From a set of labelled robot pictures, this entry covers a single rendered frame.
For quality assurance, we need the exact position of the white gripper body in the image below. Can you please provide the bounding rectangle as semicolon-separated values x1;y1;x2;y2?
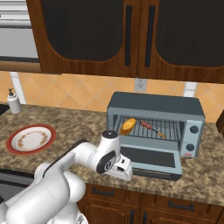
108;164;134;182

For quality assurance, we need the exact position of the toaster oven door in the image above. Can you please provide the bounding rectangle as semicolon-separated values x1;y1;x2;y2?
118;142;184;182

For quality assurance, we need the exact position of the wooden lower cupboard door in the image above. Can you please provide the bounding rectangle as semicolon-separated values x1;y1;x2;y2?
77;199;139;224
139;206;224;224

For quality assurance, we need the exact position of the wooden cupboard door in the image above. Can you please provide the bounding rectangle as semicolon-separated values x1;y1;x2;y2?
136;0;224;85
77;199;139;224
25;0;141;79
139;206;224;224

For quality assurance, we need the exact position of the golden baguette bread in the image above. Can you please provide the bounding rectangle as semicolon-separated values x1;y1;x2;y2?
119;117;137;136

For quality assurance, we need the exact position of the red kebab skewer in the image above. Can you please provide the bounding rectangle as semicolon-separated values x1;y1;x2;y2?
136;118;167;140

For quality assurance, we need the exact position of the grey toaster oven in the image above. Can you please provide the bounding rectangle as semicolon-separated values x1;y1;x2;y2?
106;91;207;182

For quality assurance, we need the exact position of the wooden upper cupboard door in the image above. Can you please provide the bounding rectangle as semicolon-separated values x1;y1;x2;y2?
25;0;141;79
136;0;224;85

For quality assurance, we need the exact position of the wooden drawer front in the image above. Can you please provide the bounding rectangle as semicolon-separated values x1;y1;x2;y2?
83;183;143;206
153;193;224;218

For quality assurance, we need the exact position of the red rimmed white plate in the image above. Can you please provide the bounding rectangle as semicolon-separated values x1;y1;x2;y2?
5;123;57;156

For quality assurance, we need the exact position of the dark brown block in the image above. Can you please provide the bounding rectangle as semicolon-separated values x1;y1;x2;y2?
215;108;224;137

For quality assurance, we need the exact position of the white soap dispenser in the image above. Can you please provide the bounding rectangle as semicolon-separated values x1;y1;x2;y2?
6;87;23;116

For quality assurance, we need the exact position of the silver range hood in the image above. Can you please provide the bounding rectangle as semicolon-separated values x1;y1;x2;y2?
0;0;41;64

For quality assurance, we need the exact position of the black drawer handle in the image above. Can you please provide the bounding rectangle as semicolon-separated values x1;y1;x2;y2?
91;186;116;198
167;199;196;212

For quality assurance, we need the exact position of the black lower cupboard handle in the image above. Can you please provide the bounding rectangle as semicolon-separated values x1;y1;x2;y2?
129;209;136;224
141;211;149;224

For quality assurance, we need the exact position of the black cupboard handle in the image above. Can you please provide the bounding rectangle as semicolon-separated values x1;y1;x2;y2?
124;5;133;67
141;211;149;224
129;209;136;224
144;5;157;68

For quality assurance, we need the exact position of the white wall outlet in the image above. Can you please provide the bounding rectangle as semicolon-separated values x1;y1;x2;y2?
134;77;148;93

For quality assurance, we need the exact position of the black upper cupboard handle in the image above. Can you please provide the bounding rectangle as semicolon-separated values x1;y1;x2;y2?
124;5;133;67
144;5;157;68

